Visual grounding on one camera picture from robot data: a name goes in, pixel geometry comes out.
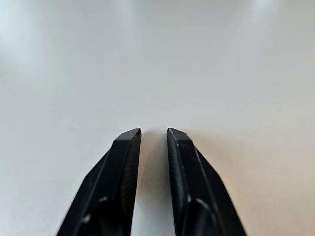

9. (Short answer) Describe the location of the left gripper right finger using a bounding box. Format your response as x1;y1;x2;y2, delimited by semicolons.
166;127;248;236

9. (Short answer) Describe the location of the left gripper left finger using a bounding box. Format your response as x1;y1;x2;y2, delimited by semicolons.
56;127;142;236

